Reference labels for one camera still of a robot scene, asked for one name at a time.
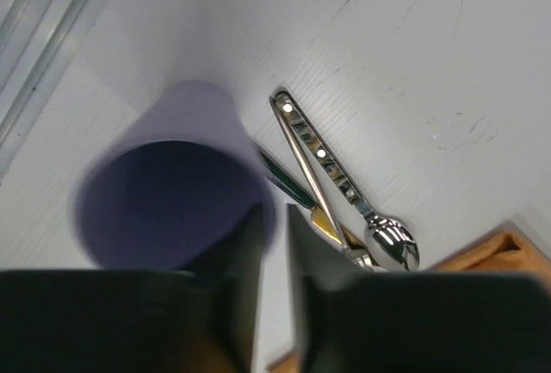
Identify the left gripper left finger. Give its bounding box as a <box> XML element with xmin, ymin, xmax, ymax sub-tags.
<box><xmin>1</xmin><ymin>205</ymin><xmax>264</xmax><ymax>372</ymax></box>

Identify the silver spoon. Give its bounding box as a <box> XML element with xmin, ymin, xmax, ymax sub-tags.
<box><xmin>273</xmin><ymin>89</ymin><xmax>420</xmax><ymax>271</ymax></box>

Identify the gold-tipped knife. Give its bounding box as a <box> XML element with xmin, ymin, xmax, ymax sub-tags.
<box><xmin>255</xmin><ymin>143</ymin><xmax>341</xmax><ymax>244</ymax></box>

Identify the lilac plastic cup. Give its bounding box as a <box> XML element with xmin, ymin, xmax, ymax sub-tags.
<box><xmin>74</xmin><ymin>80</ymin><xmax>276</xmax><ymax>270</ymax></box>

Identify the left aluminium frame post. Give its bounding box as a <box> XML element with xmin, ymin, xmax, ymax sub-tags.
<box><xmin>1</xmin><ymin>0</ymin><xmax>108</xmax><ymax>172</ymax></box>

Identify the silver fork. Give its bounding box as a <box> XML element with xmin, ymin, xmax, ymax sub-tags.
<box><xmin>269</xmin><ymin>97</ymin><xmax>374</xmax><ymax>271</ymax></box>

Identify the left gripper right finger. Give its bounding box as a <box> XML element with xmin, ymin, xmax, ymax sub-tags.
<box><xmin>286</xmin><ymin>203</ymin><xmax>551</xmax><ymax>373</ymax></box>

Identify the orange cloth napkin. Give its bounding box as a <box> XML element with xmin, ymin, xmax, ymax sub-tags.
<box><xmin>264</xmin><ymin>220</ymin><xmax>551</xmax><ymax>373</ymax></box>

